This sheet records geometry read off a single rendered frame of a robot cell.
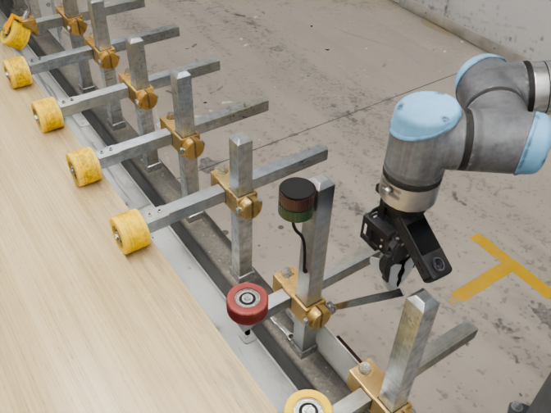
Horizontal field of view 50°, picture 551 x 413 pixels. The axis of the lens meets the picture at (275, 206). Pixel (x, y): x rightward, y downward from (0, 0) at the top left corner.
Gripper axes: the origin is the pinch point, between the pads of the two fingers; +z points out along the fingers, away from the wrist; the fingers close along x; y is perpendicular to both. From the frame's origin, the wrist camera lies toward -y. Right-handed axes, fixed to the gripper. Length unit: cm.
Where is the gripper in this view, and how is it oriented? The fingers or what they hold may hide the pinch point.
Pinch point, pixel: (395, 287)
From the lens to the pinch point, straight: 109.0
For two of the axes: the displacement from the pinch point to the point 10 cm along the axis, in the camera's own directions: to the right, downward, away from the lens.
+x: -8.3, 3.6, -4.3
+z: -0.3, 7.4, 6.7
